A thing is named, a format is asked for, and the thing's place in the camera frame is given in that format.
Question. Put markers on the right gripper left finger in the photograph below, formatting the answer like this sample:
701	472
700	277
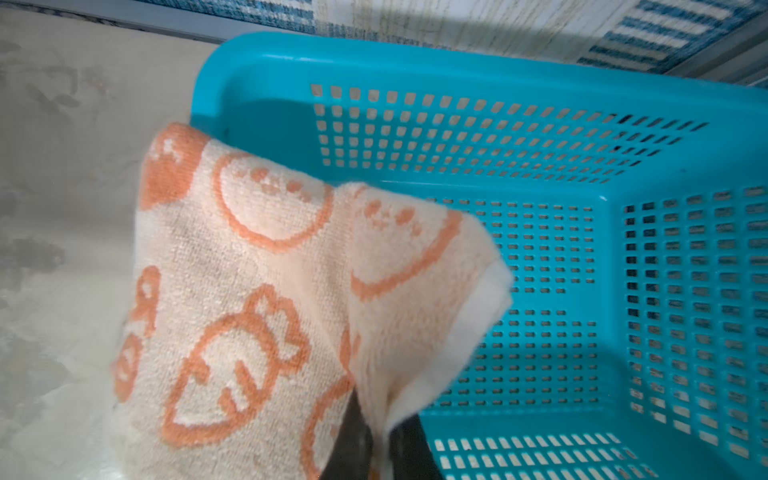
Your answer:
351	456

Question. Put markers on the teal plastic basket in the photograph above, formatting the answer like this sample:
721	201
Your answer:
631	209

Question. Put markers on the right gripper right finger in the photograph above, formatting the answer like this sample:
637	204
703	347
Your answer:
410	455

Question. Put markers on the orange bunny pattern towel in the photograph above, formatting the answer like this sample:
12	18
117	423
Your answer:
273	310

